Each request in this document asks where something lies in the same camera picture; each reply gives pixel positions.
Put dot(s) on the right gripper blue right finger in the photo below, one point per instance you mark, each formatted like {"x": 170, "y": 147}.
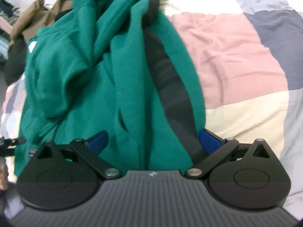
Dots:
{"x": 215, "y": 145}

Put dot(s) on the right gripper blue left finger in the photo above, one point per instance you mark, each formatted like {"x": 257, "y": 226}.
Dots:
{"x": 95, "y": 144}

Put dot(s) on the green hooded sweatshirt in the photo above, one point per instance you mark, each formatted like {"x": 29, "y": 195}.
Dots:
{"x": 118, "y": 66}

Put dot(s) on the person left hand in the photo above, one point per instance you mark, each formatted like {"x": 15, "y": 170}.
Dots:
{"x": 4, "y": 183}

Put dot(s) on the black garment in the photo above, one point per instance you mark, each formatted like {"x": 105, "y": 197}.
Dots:
{"x": 15, "y": 65}

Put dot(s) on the patchwork bed quilt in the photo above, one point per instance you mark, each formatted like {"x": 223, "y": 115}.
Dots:
{"x": 248, "y": 58}

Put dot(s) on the brown garment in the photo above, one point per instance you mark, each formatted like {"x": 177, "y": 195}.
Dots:
{"x": 35, "y": 17}

